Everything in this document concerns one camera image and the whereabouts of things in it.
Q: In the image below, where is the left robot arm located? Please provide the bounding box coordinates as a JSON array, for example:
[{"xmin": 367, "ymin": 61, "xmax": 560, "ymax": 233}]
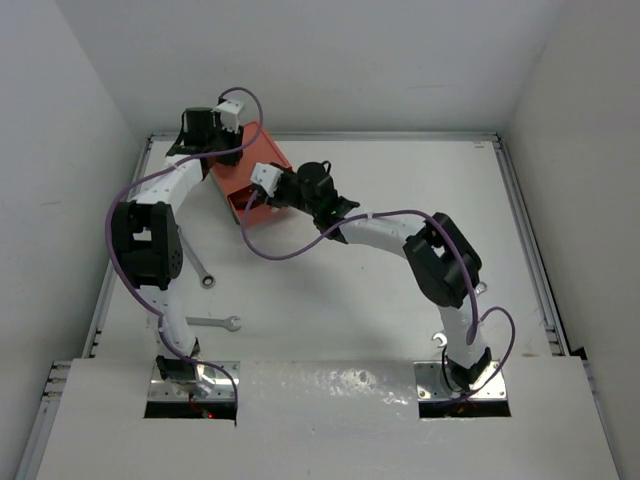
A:
[{"xmin": 106, "ymin": 99, "xmax": 244, "ymax": 394}]

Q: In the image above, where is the silver open-end wrench left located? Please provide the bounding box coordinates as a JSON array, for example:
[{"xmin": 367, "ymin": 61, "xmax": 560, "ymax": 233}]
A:
[{"xmin": 186, "ymin": 316, "xmax": 241, "ymax": 332}]

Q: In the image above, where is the orange top drawer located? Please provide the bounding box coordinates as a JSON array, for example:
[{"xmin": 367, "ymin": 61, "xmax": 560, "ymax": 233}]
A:
[{"xmin": 226, "ymin": 185, "xmax": 285, "ymax": 228}]

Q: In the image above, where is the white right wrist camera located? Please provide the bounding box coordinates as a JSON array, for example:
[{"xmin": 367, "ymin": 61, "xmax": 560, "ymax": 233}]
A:
[{"xmin": 250, "ymin": 163, "xmax": 284, "ymax": 197}]

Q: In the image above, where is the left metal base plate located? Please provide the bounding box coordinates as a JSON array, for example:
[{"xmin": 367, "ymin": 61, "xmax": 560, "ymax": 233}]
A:
[{"xmin": 147, "ymin": 362, "xmax": 240, "ymax": 402}]

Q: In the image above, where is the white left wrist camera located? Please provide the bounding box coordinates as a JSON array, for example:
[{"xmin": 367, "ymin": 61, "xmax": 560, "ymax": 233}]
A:
[{"xmin": 214, "ymin": 98, "xmax": 245, "ymax": 134}]

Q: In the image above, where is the silver ring wrench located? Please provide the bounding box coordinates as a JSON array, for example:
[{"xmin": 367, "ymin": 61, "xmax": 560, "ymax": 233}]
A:
[{"xmin": 178, "ymin": 228, "xmax": 216, "ymax": 289}]

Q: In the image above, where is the orange drawer cabinet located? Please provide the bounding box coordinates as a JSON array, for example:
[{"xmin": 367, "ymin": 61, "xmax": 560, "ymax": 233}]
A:
[{"xmin": 207, "ymin": 121, "xmax": 292, "ymax": 212}]

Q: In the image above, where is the silver combination wrench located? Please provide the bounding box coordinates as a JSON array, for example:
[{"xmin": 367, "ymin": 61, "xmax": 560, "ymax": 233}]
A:
[{"xmin": 431, "ymin": 281, "xmax": 488, "ymax": 349}]

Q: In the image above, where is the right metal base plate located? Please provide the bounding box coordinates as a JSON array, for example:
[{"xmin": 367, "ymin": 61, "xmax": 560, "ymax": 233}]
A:
[{"xmin": 413, "ymin": 361, "xmax": 508, "ymax": 402}]

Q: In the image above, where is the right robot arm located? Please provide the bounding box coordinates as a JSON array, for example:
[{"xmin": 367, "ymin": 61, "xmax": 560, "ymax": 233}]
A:
[{"xmin": 250, "ymin": 161, "xmax": 491, "ymax": 392}]

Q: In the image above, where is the white foam front board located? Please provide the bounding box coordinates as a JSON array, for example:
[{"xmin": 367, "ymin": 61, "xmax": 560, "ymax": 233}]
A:
[{"xmin": 39, "ymin": 357, "xmax": 617, "ymax": 479}]

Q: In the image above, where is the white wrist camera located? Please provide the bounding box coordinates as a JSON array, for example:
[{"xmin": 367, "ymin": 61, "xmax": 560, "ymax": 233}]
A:
[
  {"xmin": 250, "ymin": 163, "xmax": 284, "ymax": 197},
  {"xmin": 214, "ymin": 98, "xmax": 245, "ymax": 134}
]

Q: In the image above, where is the metal base plate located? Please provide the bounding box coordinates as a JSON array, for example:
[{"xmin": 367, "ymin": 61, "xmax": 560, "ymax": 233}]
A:
[
  {"xmin": 413, "ymin": 361, "xmax": 508, "ymax": 402},
  {"xmin": 147, "ymin": 362, "xmax": 240, "ymax": 402}
]

